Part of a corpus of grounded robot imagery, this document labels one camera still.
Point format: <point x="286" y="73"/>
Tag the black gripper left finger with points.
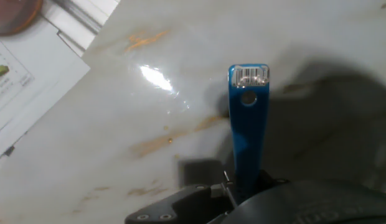
<point x="186" y="205"/>

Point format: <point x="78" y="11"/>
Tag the brown round bowl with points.
<point x="14" y="15"/>

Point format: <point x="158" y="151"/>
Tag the printed white paper sheets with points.
<point x="40" y="77"/>

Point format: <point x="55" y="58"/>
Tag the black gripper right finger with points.
<point x="271" y="180"/>

